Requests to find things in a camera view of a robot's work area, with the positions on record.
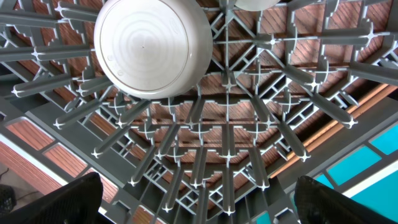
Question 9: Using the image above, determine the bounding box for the white plastic cup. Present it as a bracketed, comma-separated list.
[234, 0, 280, 11]

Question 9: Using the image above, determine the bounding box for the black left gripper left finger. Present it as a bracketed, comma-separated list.
[1, 172, 103, 224]

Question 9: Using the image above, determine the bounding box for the grey metal bowl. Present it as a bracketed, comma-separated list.
[94, 0, 213, 100]

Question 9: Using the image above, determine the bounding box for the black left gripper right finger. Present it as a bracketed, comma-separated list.
[294, 175, 397, 224]

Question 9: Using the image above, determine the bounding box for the grey dishwasher rack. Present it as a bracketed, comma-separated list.
[1, 1, 397, 223]

